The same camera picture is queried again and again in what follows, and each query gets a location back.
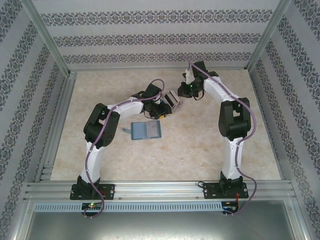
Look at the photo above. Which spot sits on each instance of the clear acrylic card box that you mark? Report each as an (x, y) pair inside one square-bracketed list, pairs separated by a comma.
[(175, 103)]

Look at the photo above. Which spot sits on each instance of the white card with pink print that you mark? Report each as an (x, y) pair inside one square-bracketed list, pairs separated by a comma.
[(153, 129)]

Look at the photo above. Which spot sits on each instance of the blue leather card holder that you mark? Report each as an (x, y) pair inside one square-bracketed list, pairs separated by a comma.
[(138, 131)]

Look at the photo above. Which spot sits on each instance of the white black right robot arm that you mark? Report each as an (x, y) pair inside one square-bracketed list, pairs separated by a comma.
[(215, 87)]

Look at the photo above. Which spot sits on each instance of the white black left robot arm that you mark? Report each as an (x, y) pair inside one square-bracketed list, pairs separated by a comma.
[(130, 108)]

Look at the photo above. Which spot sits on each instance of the grey metal panel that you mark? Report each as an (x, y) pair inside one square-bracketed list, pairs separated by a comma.
[(160, 227)]

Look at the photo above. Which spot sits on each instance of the small circuit board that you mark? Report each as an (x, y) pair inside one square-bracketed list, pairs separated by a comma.
[(91, 205), (228, 208)]

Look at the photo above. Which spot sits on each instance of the aluminium frame bar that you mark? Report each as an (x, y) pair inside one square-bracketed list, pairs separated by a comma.
[(160, 69)]

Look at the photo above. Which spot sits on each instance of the aluminium mounting rail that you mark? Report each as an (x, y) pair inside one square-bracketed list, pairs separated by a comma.
[(160, 191)]

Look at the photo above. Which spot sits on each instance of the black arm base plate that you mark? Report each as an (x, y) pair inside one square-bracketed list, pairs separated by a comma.
[(211, 191), (107, 191)]

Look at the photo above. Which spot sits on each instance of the aluminium side rail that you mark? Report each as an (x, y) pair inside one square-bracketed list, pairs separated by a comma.
[(64, 100)]

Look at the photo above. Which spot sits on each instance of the aluminium frame post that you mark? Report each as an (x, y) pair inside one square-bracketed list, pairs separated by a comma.
[(267, 37), (47, 37)]

